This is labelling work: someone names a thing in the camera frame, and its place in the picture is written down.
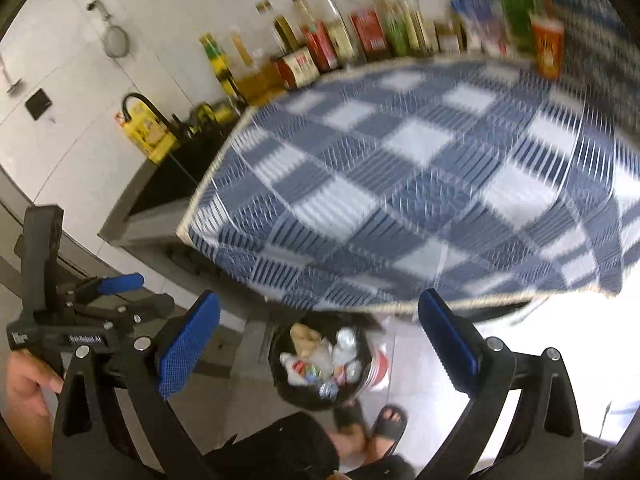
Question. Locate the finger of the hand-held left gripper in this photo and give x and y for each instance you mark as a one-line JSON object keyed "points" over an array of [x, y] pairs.
{"points": [[120, 284], [150, 305]]}

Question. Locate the long white tissue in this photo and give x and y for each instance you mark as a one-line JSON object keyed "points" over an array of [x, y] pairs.
{"points": [[289, 364]]}

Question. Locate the silver foil wrapper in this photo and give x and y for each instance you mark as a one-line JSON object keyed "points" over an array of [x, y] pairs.
{"points": [[353, 371]]}

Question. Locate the dark soy sauce jug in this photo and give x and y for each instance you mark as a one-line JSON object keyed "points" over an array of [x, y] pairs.
{"points": [[297, 67]]}

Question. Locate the black bagged trash bin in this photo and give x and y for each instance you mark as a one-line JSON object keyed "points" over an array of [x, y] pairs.
{"points": [[276, 347]]}

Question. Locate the green packaging bag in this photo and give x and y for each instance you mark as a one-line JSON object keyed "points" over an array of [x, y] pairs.
{"points": [[515, 5]]}

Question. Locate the green label sauce bottle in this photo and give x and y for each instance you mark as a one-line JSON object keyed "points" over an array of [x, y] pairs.
{"points": [[220, 65]]}

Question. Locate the clear plastic cup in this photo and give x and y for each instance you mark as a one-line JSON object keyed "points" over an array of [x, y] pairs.
{"points": [[345, 342]]}

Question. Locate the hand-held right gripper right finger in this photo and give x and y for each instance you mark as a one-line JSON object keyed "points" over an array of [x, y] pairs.
{"points": [[450, 345]]}

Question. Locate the small brown jar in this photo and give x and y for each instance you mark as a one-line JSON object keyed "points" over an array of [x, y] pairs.
{"points": [[447, 37]]}

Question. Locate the gold cap green label bottle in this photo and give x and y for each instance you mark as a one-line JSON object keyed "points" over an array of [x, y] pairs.
{"points": [[395, 30]]}

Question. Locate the metal mesh strainer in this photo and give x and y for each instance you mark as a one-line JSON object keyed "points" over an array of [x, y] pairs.
{"points": [[116, 40]]}

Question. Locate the slim yellow cap bottle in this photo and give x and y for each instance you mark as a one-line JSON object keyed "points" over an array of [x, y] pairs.
{"points": [[415, 25]]}

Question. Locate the brown paper cup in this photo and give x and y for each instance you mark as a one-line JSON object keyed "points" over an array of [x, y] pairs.
{"points": [[302, 337]]}

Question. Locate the person's left hand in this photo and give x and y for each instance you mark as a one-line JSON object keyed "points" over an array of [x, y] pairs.
{"points": [[25, 390]]}

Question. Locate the black cap red label bottle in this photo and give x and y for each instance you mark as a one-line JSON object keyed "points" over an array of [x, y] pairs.
{"points": [[317, 45]]}

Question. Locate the black faucet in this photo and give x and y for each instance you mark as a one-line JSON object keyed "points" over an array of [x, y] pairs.
{"points": [[134, 97]]}

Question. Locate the patterned blue curtain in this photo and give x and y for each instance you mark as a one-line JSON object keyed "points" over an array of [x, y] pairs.
{"points": [[595, 35]]}

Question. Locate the clear cooking oil jug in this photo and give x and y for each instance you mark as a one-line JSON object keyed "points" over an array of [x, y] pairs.
{"points": [[257, 80]]}

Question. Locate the gold cap red label bottle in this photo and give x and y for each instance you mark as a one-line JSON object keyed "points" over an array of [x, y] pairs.
{"points": [[367, 30]]}

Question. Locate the red white bucket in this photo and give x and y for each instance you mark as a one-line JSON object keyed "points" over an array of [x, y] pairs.
{"points": [[380, 370]]}

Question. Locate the small black wall switch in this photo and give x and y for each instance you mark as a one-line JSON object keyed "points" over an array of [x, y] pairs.
{"points": [[38, 105]]}

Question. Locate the person's foot black sandal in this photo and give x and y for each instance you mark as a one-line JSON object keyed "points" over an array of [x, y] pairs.
{"points": [[350, 420], [387, 430]]}

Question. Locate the yellow cap clear bottle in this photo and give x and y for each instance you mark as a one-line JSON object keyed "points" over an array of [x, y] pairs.
{"points": [[340, 35]]}

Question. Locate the blue checked tablecloth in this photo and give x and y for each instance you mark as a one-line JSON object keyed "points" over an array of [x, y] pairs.
{"points": [[400, 185]]}

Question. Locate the metal ladle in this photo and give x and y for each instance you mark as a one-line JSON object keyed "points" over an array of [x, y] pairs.
{"points": [[12, 85]]}

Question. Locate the blue white plastic bag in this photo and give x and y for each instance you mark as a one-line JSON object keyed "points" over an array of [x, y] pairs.
{"points": [[477, 22]]}

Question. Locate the person's black shorts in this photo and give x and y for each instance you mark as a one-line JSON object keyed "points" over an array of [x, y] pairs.
{"points": [[280, 450]]}

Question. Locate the person's left foot black sandal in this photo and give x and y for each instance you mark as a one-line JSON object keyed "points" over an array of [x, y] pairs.
{"points": [[350, 420]]}

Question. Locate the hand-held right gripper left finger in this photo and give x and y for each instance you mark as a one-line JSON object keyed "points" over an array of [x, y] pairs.
{"points": [[190, 345]]}

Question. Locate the yellow dish soap bottle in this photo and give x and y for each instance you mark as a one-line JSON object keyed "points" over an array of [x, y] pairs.
{"points": [[147, 132]]}

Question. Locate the yellow green sponge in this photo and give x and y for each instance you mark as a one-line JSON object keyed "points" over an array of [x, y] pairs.
{"points": [[226, 114]]}

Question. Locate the red wrapper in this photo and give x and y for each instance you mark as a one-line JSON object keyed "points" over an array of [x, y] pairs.
{"points": [[303, 371]]}

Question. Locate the orange paper drink cup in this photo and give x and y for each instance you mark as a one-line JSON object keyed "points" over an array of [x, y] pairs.
{"points": [[547, 47]]}

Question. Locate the person's right foot black sandal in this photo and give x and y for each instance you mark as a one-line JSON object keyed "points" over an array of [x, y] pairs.
{"points": [[387, 430]]}

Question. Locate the black sink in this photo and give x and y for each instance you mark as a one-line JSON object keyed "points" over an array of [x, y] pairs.
{"points": [[180, 170]]}

